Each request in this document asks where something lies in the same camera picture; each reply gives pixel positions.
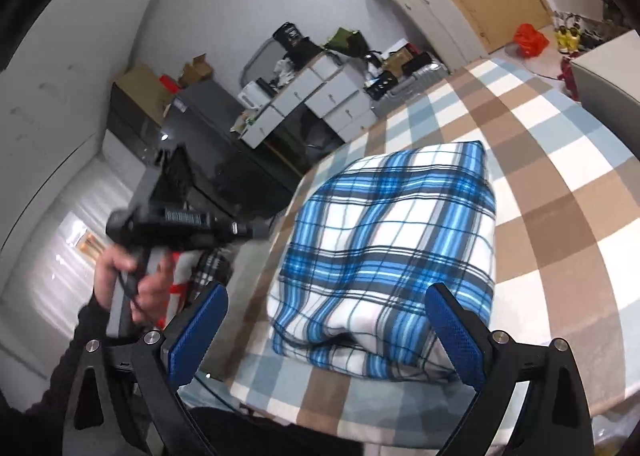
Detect white curtains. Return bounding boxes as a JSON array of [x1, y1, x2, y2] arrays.
[[50, 158, 136, 287]]

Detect cream hard suitcase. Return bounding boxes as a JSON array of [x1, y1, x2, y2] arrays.
[[391, 0, 488, 74]]

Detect grey metal tube frame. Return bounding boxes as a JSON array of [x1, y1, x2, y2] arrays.
[[242, 38, 286, 86]]

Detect small open cardboard box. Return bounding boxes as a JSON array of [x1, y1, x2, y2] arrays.
[[180, 54, 216, 86]]

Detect brown blue checked bed cover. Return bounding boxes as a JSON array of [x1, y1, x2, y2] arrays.
[[227, 58, 640, 447]]

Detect black tub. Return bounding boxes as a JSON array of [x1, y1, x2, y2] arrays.
[[274, 23, 301, 49]]

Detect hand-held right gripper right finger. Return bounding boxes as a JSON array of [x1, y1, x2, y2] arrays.
[[425, 282, 596, 456]]

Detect person's left hand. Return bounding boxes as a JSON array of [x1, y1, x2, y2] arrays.
[[93, 242, 176, 327]]

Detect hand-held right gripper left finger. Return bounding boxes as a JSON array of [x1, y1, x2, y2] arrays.
[[62, 282, 229, 456]]

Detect dark glass cabinet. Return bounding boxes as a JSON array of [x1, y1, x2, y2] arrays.
[[107, 83, 176, 171]]

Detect grey refrigerator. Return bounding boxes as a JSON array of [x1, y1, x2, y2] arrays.
[[170, 80, 251, 171]]

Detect red plastic bag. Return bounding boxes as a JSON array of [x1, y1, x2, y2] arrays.
[[514, 24, 550, 58]]

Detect red grey printed blanket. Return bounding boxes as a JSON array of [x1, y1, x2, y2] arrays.
[[159, 248, 232, 331]]

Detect brown box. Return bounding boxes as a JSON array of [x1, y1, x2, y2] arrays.
[[384, 50, 416, 79]]

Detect silver hard suitcase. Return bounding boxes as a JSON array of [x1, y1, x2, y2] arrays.
[[370, 60, 448, 119]]

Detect yellow shoes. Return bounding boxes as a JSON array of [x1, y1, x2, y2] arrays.
[[556, 23, 581, 54]]

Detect white desk with drawers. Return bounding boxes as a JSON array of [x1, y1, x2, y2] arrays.
[[240, 56, 378, 171]]

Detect large cardboard box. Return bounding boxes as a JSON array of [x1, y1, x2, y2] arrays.
[[115, 64, 173, 124]]

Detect green bag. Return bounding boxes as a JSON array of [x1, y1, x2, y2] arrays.
[[322, 28, 368, 56]]

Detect blue plaid blanket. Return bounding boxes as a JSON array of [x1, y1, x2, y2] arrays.
[[267, 140, 498, 383]]

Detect person's left forearm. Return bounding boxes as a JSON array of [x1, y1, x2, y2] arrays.
[[10, 292, 110, 437]]

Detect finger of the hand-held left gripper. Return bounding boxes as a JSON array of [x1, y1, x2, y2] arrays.
[[214, 218, 271, 243]]

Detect shoe rack with shoes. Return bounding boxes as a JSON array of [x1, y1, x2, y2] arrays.
[[577, 0, 633, 36]]

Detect black case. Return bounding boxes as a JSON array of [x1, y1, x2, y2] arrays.
[[365, 73, 398, 100]]

